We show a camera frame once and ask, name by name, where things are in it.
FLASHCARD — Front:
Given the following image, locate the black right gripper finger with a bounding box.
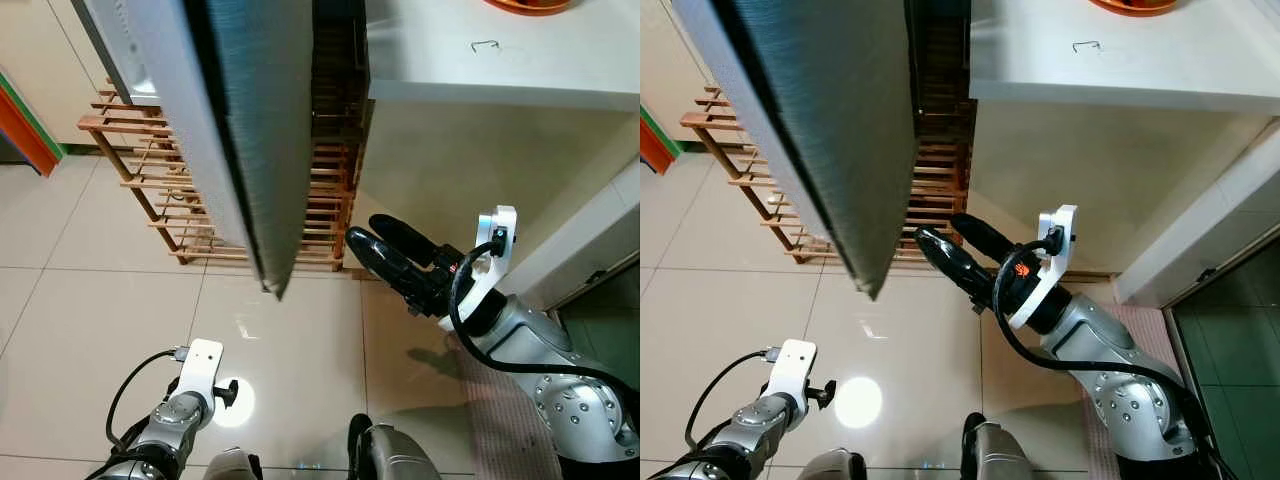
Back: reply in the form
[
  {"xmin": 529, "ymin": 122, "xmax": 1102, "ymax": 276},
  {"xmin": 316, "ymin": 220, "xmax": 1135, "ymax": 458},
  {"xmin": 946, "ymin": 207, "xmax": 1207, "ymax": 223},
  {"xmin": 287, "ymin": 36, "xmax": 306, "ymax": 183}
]
[
  {"xmin": 915, "ymin": 227, "xmax": 1001, "ymax": 301},
  {"xmin": 950, "ymin": 213, "xmax": 1021, "ymax": 263},
  {"xmin": 368, "ymin": 213, "xmax": 451, "ymax": 266},
  {"xmin": 345, "ymin": 227, "xmax": 431, "ymax": 301}
]

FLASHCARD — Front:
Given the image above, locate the small grey steel fridge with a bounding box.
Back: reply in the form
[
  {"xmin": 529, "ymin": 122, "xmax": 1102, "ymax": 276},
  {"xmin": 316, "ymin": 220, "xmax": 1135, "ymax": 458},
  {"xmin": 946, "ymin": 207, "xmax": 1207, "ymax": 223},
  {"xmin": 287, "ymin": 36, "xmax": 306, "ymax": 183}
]
[
  {"xmin": 668, "ymin": 0, "xmax": 921, "ymax": 301},
  {"xmin": 70, "ymin": 0, "xmax": 316, "ymax": 301}
]

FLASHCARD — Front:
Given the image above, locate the grey left robot leg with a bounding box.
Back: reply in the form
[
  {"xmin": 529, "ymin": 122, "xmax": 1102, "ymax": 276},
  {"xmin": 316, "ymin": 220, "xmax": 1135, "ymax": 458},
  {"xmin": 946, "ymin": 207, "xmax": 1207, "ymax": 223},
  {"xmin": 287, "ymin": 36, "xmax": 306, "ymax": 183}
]
[
  {"xmin": 200, "ymin": 447, "xmax": 263, "ymax": 480},
  {"xmin": 795, "ymin": 448, "xmax": 866, "ymax": 480}
]

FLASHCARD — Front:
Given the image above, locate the wooden slatted rack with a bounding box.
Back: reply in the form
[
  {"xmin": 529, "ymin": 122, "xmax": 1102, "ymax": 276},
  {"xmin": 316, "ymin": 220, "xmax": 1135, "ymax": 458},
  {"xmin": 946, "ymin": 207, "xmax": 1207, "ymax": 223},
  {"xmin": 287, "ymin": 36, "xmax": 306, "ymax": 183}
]
[
  {"xmin": 680, "ymin": 15, "xmax": 976, "ymax": 266},
  {"xmin": 78, "ymin": 15, "xmax": 373, "ymax": 273}
]

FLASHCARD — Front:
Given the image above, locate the orange board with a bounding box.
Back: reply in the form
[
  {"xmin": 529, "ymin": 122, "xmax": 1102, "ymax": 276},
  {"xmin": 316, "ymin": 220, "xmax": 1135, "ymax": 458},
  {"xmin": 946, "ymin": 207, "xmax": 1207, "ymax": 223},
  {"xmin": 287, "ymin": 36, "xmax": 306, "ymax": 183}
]
[
  {"xmin": 0, "ymin": 85, "xmax": 63, "ymax": 179},
  {"xmin": 640, "ymin": 120, "xmax": 673, "ymax": 176}
]

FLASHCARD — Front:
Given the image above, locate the orange bowl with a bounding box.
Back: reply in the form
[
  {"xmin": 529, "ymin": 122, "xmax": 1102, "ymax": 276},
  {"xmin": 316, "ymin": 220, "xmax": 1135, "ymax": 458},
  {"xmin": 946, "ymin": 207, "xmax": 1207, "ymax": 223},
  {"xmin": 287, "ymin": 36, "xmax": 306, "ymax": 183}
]
[
  {"xmin": 483, "ymin": 0, "xmax": 576, "ymax": 17},
  {"xmin": 1090, "ymin": 0, "xmax": 1181, "ymax": 17}
]

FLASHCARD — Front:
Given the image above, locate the green board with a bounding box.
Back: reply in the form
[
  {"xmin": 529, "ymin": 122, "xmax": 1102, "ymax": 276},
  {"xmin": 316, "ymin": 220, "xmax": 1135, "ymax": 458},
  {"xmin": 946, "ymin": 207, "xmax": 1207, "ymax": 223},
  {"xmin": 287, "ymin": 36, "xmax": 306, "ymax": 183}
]
[
  {"xmin": 0, "ymin": 68, "xmax": 66, "ymax": 159},
  {"xmin": 640, "ymin": 105, "xmax": 676, "ymax": 156}
]

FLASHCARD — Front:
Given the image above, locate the beige kitchen cabinet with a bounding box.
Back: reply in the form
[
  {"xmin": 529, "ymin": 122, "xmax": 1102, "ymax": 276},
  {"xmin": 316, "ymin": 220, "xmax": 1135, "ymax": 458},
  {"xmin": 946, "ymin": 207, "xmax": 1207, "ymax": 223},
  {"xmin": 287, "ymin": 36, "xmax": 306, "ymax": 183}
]
[
  {"xmin": 640, "ymin": 0, "xmax": 716, "ymax": 151},
  {"xmin": 0, "ymin": 0, "xmax": 111, "ymax": 151}
]

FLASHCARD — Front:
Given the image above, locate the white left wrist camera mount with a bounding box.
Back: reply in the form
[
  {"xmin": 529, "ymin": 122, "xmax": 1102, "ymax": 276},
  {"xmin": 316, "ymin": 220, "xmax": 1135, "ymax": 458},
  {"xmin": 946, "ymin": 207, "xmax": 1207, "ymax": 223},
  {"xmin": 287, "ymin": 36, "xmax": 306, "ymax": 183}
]
[
  {"xmin": 178, "ymin": 338, "xmax": 226, "ymax": 401},
  {"xmin": 768, "ymin": 338, "xmax": 819, "ymax": 401}
]

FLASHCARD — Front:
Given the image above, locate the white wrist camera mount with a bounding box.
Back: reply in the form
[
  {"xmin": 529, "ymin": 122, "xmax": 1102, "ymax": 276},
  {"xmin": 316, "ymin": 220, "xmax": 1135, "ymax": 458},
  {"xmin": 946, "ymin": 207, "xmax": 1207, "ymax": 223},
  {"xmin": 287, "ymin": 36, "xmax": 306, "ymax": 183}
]
[
  {"xmin": 440, "ymin": 205, "xmax": 519, "ymax": 331},
  {"xmin": 178, "ymin": 338, "xmax": 226, "ymax": 401},
  {"xmin": 1005, "ymin": 205, "xmax": 1079, "ymax": 331},
  {"xmin": 768, "ymin": 338, "xmax": 819, "ymax": 401}
]

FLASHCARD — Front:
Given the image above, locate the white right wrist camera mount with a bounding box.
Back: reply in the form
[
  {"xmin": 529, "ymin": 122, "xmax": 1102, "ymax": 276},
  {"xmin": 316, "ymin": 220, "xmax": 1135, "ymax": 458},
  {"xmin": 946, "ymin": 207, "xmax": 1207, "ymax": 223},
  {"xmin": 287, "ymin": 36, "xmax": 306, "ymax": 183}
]
[
  {"xmin": 440, "ymin": 205, "xmax": 519, "ymax": 331},
  {"xmin": 1005, "ymin": 205, "xmax": 1079, "ymax": 331}
]

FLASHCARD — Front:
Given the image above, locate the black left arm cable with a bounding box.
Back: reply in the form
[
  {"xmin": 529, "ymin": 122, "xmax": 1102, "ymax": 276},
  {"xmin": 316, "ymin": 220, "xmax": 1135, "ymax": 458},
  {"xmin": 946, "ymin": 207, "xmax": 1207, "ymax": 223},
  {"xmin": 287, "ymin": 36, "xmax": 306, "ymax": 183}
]
[
  {"xmin": 105, "ymin": 345, "xmax": 191, "ymax": 451},
  {"xmin": 692, "ymin": 347, "xmax": 781, "ymax": 451}
]

